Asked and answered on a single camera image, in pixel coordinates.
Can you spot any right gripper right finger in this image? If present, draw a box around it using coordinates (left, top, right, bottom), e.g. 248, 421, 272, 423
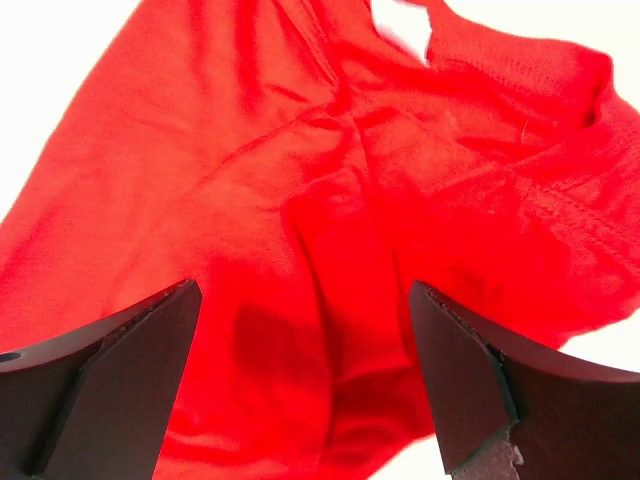
409, 282, 639, 479

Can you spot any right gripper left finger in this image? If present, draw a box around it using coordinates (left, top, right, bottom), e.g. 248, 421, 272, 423
1, 280, 202, 480

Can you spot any red t shirt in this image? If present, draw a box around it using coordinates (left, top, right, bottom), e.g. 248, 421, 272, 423
1, 1, 639, 479

